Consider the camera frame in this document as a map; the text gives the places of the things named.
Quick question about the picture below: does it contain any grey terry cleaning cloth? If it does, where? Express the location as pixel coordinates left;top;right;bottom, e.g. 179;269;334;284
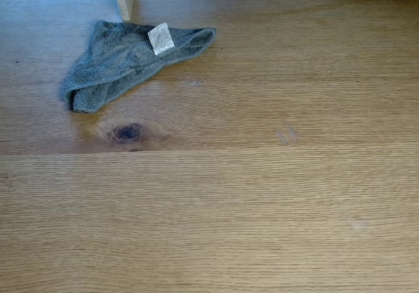
59;19;217;114

